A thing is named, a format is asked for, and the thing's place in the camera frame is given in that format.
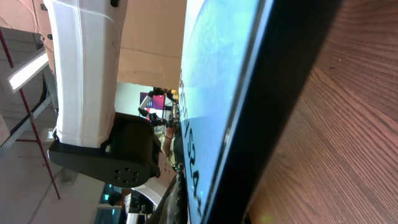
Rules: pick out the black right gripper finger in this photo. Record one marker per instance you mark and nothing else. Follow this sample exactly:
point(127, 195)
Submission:
point(172, 209)

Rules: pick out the Samsung Galaxy smartphone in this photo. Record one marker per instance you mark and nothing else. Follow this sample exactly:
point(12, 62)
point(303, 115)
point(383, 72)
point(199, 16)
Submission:
point(244, 64)

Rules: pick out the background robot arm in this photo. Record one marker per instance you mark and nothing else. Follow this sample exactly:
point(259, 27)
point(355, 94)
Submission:
point(160, 107)

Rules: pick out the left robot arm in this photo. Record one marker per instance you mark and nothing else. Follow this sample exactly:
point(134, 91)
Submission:
point(91, 137)

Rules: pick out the person in background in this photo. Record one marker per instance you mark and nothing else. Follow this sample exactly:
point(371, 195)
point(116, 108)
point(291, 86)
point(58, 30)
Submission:
point(172, 145)

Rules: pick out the red metal stand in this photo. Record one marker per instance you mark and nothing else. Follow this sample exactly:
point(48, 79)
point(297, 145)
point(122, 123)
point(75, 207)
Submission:
point(30, 119)

